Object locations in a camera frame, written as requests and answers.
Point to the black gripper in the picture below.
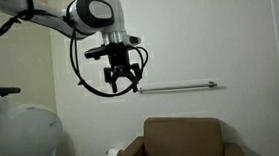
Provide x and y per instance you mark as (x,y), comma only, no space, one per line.
(119,61)

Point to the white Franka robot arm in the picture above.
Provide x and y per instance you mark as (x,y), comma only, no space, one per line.
(17,137)

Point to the brown armchair couch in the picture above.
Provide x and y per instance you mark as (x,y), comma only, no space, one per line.
(181,141)

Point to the white toilet paper roll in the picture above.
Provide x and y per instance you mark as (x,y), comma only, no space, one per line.
(113,154)

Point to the metal wall grab bar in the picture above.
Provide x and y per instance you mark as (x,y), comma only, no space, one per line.
(177,87)

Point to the black camera on tripod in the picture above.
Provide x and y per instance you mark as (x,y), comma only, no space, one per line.
(1,90)

